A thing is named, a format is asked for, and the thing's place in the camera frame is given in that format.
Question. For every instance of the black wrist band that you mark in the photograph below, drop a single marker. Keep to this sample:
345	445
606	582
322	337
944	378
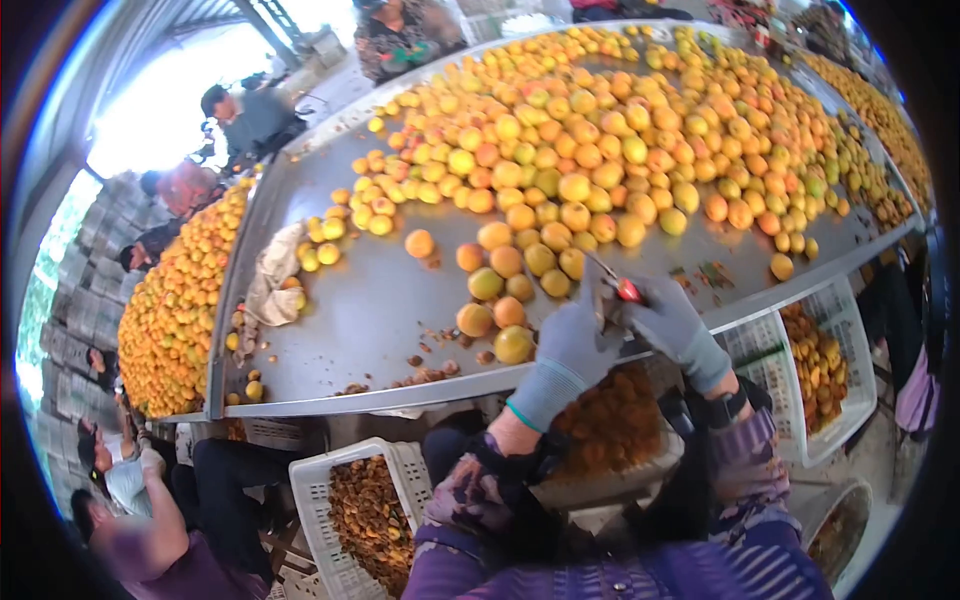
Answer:
726	409

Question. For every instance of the loose orange apricot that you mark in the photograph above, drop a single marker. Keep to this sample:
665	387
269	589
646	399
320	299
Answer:
509	311
474	320

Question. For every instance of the person's body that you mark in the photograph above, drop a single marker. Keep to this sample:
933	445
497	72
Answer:
600	570

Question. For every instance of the person's right hand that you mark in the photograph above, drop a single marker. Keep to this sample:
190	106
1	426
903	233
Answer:
675	324

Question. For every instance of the heap of apricots, neighbouring table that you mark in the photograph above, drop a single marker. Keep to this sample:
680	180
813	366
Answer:
176	315

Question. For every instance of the person's legs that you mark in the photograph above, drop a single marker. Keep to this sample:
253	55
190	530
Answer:
448	456

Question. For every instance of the person's left fingers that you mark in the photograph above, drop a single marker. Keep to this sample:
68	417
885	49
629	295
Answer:
598	304

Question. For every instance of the person's right fingers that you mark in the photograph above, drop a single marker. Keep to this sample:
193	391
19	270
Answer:
643	311

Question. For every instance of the white crate of fruit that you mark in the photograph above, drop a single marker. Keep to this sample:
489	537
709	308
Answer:
814	371

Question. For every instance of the loose greenish apricot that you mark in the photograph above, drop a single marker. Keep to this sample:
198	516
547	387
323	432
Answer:
514	345

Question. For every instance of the scattered brown apricot pits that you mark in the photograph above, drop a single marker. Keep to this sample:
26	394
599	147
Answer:
427	367

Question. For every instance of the white crate of pits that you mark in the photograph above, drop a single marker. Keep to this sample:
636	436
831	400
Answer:
360	517

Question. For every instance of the tray of halved apricots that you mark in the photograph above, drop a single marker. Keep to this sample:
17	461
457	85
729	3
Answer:
609	435

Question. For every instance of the beige crumpled cloth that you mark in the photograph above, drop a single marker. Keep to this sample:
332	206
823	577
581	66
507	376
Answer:
274	279

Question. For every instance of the person's left hand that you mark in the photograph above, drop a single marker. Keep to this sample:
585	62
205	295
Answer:
570	349

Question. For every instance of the round metal bucket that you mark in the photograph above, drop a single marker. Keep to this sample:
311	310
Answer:
838	531

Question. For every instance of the long row of apricots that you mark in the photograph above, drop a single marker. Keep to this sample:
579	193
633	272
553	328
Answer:
874	120

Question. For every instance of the large pile of apricots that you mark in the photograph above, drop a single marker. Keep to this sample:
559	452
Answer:
600	150

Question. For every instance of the stack of grey crates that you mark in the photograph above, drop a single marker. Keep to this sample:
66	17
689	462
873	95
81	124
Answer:
82	270

